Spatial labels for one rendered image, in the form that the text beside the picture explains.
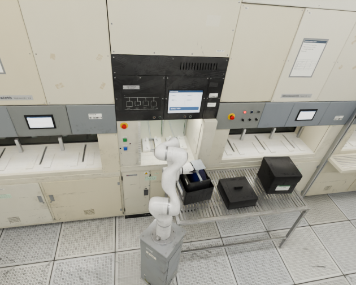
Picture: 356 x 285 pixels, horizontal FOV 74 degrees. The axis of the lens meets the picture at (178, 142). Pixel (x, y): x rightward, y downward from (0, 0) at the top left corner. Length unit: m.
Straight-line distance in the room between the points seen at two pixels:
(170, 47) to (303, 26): 1.01
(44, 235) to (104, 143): 1.39
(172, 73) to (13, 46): 1.05
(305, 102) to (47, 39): 2.17
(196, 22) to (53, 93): 1.14
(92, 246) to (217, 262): 1.35
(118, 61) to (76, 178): 1.25
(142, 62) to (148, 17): 0.30
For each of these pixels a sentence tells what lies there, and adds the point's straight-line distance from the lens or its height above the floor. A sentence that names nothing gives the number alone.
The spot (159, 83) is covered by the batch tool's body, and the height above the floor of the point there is 1.74.
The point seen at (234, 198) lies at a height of 0.86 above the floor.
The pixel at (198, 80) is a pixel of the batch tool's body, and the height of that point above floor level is 1.77.
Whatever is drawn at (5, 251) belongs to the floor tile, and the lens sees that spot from 3.19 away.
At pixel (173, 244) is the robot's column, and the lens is 2.01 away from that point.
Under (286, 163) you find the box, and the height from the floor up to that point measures 1.01.
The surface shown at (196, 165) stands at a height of 1.11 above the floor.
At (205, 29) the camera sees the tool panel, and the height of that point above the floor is 2.15.
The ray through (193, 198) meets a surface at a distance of 2.19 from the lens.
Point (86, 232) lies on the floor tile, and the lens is 3.02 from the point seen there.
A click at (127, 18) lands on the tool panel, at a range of 1.74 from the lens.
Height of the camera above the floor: 2.52
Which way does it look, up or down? 38 degrees down
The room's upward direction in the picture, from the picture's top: 7 degrees clockwise
